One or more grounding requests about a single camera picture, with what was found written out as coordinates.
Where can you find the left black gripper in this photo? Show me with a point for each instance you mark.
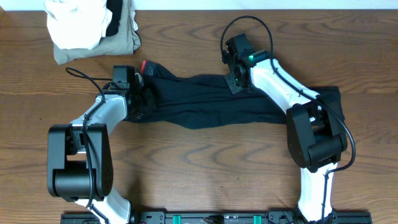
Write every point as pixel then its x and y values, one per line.
pixel 148 101

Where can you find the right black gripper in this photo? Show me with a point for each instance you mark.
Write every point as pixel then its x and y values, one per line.
pixel 234 88

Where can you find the black leggings with coral cuffs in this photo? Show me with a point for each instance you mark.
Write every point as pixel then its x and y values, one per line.
pixel 203 101

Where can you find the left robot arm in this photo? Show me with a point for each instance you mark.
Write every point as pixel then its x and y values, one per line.
pixel 79 163

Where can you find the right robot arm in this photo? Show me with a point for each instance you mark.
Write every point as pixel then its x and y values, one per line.
pixel 316 137

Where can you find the khaki folded garment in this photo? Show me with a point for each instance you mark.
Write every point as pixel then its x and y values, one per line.
pixel 126 41

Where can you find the black folded garment on pile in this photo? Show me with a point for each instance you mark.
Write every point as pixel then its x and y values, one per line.
pixel 115 6

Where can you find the white folded garment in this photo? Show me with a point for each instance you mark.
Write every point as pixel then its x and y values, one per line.
pixel 77 24

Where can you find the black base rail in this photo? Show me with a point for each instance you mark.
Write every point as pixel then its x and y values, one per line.
pixel 272 216

